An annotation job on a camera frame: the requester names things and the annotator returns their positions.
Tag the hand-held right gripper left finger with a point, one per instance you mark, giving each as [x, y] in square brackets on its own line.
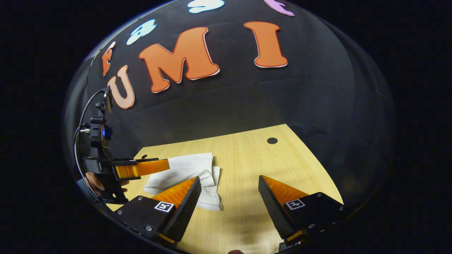
[185, 208]

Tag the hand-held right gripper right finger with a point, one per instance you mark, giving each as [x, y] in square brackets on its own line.
[273, 208]

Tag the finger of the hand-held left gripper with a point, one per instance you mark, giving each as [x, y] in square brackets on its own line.
[141, 168]

